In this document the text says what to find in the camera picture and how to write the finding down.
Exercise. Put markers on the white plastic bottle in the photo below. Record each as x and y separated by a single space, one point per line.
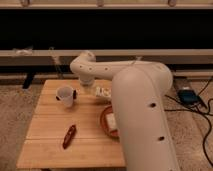
103 92

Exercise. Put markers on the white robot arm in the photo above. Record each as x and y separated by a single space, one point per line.
137 90

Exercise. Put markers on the white rectangular sponge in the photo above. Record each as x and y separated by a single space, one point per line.
111 122

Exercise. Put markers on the translucent plastic cup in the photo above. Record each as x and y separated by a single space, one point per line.
67 95

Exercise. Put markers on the orange round plate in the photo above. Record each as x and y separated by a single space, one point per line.
104 126

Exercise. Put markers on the blue power adapter box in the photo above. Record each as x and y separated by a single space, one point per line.
188 96

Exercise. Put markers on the wooden table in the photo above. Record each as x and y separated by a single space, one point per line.
89 148

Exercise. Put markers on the grey horizontal rail beam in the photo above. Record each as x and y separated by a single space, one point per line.
167 56

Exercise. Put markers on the black table leg bracket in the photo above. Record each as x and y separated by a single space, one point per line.
28 80

